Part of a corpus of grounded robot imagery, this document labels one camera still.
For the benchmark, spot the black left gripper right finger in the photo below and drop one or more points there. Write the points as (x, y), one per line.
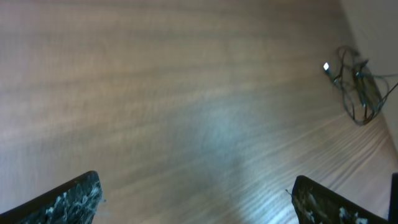
(316, 204)

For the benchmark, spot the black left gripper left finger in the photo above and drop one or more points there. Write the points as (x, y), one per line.
(75, 201)

